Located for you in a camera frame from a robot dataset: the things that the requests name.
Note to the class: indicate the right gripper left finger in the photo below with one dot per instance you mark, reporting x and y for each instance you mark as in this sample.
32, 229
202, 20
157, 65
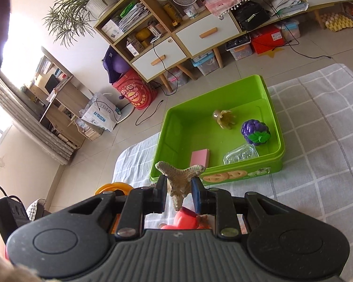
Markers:
138, 204

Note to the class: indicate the purple plush toy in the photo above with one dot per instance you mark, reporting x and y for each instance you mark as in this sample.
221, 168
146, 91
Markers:
115, 65

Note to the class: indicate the beige rubber octopus toy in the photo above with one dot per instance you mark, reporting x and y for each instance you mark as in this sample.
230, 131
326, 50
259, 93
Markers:
224, 118

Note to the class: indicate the blue lid storage bin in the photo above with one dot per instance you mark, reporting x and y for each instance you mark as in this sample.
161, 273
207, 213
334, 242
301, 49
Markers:
206, 63

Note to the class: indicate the wooden desk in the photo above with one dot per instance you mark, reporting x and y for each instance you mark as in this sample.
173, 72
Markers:
59, 99

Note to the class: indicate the purple toy grapes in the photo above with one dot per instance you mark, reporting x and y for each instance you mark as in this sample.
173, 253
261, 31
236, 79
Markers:
255, 132

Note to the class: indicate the clear plastic lens case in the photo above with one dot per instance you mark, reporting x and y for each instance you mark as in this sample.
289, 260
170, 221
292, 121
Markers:
241, 153

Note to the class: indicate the yellow toy cup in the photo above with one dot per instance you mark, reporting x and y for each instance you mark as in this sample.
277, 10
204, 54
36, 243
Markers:
111, 187

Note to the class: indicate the black bag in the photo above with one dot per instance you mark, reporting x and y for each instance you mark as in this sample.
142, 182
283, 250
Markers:
250, 15

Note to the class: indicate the pink rectangular block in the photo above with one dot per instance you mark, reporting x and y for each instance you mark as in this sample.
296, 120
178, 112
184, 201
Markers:
200, 157

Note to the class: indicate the clear bin orange handle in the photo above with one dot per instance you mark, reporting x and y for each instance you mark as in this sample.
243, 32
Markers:
239, 47

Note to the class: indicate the red cylindrical bag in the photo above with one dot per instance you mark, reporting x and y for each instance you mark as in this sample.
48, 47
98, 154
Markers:
135, 89

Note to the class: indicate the white shopping bag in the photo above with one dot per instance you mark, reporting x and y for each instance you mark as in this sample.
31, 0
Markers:
101, 112

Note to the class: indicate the beige starfish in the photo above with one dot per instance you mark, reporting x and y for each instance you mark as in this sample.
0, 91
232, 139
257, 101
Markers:
179, 181

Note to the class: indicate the green plastic cookie box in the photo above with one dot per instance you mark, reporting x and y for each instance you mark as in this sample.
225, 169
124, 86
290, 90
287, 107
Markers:
190, 126

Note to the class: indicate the potted green plant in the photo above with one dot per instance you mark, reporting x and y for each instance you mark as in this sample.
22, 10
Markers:
67, 20

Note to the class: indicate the wooden cabinet with drawers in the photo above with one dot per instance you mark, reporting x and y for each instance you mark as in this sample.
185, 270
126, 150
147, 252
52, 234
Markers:
192, 38

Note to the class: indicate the yellow egg tray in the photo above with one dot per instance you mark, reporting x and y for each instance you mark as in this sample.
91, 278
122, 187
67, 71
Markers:
336, 21

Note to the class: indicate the red cardboard box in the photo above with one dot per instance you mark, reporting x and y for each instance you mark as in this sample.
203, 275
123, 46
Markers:
267, 38

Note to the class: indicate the small tiger figurine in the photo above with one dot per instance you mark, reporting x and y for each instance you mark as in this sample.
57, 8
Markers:
203, 222

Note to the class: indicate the pink pig toy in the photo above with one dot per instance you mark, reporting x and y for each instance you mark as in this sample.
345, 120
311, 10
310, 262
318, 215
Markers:
184, 219

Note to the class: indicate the grey checkered cloth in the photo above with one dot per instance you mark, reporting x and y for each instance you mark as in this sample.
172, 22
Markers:
315, 113

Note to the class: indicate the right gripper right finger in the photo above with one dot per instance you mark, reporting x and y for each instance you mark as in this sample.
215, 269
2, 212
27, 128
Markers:
220, 204

